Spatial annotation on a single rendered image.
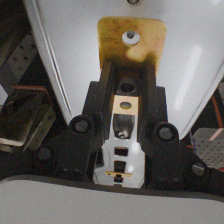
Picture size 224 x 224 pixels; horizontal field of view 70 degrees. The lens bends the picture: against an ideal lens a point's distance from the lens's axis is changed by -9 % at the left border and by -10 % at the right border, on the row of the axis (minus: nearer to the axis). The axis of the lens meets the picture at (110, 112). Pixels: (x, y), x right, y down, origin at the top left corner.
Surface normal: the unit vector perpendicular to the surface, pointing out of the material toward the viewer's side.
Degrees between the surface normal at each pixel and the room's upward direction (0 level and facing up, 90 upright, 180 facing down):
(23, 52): 0
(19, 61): 0
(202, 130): 0
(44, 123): 78
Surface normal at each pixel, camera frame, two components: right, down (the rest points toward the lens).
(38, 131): 0.95, 0.26
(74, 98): -0.12, 0.80
